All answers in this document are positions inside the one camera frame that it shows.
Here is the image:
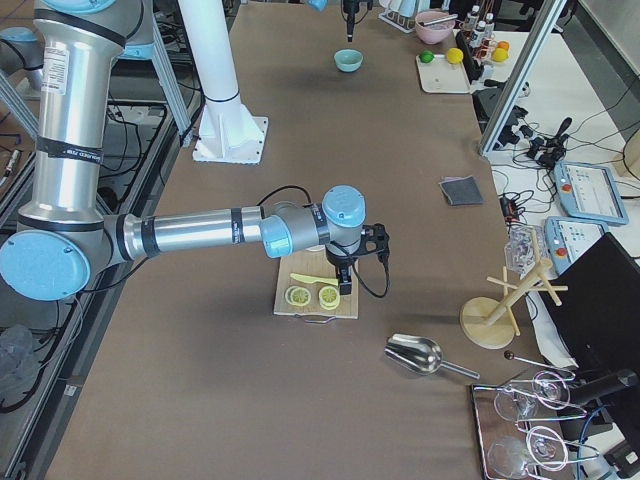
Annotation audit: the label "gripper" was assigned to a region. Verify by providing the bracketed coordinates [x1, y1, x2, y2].
[325, 244, 358, 296]
[341, 0, 371, 43]

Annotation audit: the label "light green bowl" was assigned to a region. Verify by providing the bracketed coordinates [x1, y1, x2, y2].
[334, 49, 364, 73]

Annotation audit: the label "pink bowl with ice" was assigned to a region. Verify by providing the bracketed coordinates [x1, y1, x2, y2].
[415, 11, 456, 45]

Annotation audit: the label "lemon slice upper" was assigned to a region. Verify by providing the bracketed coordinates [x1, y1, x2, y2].
[318, 285, 341, 310]

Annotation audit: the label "lemon slice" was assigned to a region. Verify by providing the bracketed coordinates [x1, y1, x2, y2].
[318, 285, 341, 310]
[285, 286, 311, 307]

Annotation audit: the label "bamboo cutting board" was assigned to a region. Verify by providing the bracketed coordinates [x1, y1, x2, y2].
[273, 247, 359, 319]

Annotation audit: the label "yellow plastic knife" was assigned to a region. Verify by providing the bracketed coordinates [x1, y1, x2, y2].
[289, 273, 339, 287]

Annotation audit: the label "lemon slice lower top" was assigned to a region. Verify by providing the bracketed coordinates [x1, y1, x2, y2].
[285, 286, 311, 307]

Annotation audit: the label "white cup rack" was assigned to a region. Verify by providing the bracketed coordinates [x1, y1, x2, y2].
[378, 0, 415, 33]

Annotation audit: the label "blue cup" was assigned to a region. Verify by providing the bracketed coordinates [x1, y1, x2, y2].
[392, 0, 418, 18]

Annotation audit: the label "green lime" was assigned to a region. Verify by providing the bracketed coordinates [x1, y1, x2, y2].
[420, 50, 435, 64]

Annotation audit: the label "metal tongs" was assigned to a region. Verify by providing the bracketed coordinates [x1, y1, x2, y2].
[417, 15, 457, 27]

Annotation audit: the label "metal scoop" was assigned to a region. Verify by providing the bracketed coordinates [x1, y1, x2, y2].
[384, 333, 480, 380]

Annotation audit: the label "beige rabbit tray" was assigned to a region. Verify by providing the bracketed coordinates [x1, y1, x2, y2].
[415, 54, 471, 94]

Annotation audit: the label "yellow lemon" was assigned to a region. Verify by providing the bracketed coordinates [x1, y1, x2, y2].
[445, 48, 464, 65]

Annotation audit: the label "wooden mug tree stand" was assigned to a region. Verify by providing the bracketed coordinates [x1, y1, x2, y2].
[459, 230, 569, 349]

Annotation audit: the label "wine glass rack tray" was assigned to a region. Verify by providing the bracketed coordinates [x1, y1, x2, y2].
[470, 370, 599, 479]

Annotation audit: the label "near teach pendant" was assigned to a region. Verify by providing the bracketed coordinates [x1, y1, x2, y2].
[544, 216, 609, 275]

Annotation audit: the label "teach pendant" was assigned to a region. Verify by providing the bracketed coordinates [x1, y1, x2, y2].
[553, 161, 629, 225]
[544, 216, 609, 275]

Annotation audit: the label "black monitor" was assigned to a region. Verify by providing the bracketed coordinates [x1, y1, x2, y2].
[545, 233, 639, 373]

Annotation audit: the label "far teach pendant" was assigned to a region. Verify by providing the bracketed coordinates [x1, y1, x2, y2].
[553, 161, 629, 225]

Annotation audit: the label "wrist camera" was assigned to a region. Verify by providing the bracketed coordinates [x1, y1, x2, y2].
[359, 223, 390, 264]

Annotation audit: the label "copper wire bottle rack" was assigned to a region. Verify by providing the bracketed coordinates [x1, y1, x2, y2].
[455, 1, 510, 81]

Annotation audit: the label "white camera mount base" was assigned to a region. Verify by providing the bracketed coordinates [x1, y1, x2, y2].
[179, 0, 268, 165]

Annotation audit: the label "aluminium frame post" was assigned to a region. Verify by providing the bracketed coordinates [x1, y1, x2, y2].
[478, 0, 566, 157]

